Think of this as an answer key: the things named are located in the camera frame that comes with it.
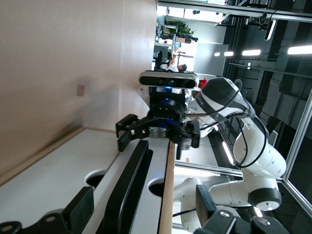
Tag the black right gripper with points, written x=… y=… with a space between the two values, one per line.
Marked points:
x=165 y=112

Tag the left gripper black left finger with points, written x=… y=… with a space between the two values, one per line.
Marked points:
x=73 y=214

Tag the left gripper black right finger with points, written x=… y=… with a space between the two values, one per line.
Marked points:
x=204 y=202

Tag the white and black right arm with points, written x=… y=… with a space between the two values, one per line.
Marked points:
x=258 y=156

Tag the light wooden drawer cabinet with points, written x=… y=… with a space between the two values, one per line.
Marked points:
x=168 y=195

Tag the seated person in white shirt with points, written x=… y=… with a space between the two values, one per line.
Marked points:
x=171 y=68

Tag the small brown tape patch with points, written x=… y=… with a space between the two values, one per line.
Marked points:
x=80 y=90

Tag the green potted plant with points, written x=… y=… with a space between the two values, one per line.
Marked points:
x=184 y=28

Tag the white camera bracket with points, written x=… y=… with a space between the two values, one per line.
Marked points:
x=143 y=95

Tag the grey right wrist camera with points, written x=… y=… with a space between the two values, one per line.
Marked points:
x=168 y=81

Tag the aluminium enclosure frame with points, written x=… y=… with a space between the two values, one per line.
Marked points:
x=296 y=151

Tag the ceiling mounted camera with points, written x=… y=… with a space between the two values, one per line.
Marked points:
x=270 y=30

